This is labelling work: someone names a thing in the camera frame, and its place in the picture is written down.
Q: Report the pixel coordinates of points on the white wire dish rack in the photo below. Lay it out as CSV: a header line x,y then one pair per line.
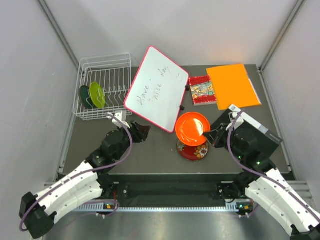
x,y
114,74

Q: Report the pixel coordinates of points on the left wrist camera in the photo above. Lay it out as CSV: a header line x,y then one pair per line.
x,y
120,119

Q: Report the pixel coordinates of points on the grey cable duct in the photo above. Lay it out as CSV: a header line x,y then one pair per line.
x,y
227,207

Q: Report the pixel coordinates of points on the black box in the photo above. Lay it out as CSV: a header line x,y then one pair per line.
x,y
262,130

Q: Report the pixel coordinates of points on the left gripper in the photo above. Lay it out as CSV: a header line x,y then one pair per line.
x,y
140,132

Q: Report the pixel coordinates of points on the pink framed whiteboard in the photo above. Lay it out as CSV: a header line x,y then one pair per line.
x,y
158,90

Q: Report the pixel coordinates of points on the red floral plate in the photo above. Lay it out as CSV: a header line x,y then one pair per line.
x,y
193,153

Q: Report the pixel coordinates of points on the lime green plate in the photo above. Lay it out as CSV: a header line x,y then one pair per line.
x,y
97,95

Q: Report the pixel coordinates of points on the red patterned paperback book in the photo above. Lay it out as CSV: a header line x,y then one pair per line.
x,y
202,90

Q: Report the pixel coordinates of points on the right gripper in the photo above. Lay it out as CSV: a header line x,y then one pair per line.
x,y
214,135

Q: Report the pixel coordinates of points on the orange plate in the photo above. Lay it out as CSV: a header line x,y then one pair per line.
x,y
190,129

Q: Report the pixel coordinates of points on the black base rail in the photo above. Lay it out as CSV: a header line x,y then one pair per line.
x,y
170,190

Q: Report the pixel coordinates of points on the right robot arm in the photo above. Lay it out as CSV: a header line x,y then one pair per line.
x,y
262,182

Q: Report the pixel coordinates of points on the orange folder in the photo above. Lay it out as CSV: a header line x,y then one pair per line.
x,y
233,86

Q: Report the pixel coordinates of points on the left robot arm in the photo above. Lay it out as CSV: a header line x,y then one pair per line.
x,y
90,180

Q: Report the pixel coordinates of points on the dark green plate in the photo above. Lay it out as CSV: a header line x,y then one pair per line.
x,y
84,96

